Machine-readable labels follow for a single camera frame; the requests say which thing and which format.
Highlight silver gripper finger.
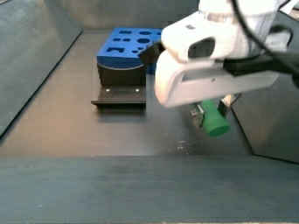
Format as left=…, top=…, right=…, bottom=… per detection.
left=191, top=102, right=205, bottom=129
left=218, top=94, right=242, bottom=117

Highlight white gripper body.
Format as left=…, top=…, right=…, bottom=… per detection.
left=155, top=11, right=280, bottom=108

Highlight green oval cylinder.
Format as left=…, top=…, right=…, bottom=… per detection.
left=201, top=100, right=230, bottom=137

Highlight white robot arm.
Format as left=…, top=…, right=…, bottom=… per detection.
left=155, top=0, right=293, bottom=136

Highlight black cradle fixture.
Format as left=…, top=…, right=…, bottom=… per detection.
left=91, top=64, right=146, bottom=109

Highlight blue shape sorter block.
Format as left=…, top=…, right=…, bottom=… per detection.
left=97, top=27, right=162, bottom=71

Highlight black cable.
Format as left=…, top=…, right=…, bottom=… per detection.
left=223, top=0, right=299, bottom=88

